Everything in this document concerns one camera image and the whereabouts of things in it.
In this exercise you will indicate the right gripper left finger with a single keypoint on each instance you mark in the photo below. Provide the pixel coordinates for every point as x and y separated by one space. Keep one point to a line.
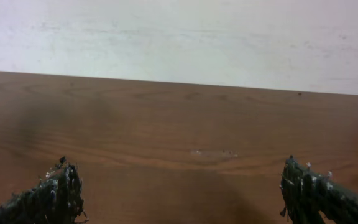
56 199

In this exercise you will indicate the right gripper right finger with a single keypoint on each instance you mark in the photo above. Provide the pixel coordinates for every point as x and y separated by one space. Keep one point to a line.
309 196

